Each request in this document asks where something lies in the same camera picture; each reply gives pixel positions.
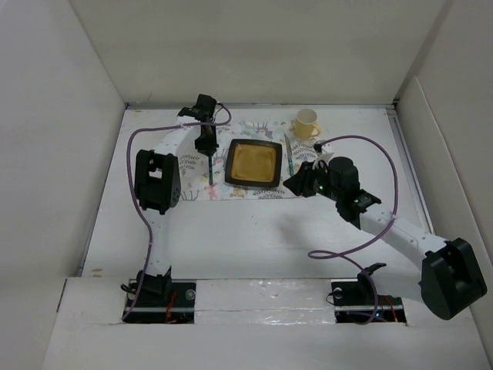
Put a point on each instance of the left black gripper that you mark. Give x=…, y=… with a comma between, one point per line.
x=207, y=148

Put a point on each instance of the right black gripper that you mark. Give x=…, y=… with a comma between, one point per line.
x=299, y=183

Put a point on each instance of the fork with teal handle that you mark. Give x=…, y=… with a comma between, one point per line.
x=210, y=170

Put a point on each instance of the floral patterned cloth napkin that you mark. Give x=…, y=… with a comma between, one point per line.
x=194, y=170

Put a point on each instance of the silver table knife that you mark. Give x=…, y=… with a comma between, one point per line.
x=289, y=155

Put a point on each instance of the square black brown plate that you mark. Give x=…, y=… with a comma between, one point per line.
x=254, y=163

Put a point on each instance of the yellow ceramic mug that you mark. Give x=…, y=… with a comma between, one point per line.
x=305, y=125

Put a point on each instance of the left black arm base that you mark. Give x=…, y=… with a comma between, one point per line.
x=162, y=300

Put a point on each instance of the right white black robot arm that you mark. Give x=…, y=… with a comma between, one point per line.
x=450, y=277

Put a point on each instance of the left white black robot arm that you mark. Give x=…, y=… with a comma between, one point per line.
x=157, y=179

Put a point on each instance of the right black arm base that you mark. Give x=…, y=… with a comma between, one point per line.
x=354, y=301

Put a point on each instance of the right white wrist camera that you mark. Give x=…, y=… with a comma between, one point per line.
x=324, y=153

